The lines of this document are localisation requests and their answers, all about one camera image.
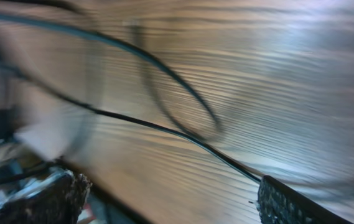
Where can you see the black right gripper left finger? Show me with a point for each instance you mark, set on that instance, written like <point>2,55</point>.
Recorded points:
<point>59,199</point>

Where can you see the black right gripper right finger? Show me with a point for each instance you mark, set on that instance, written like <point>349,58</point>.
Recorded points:
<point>279,204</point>

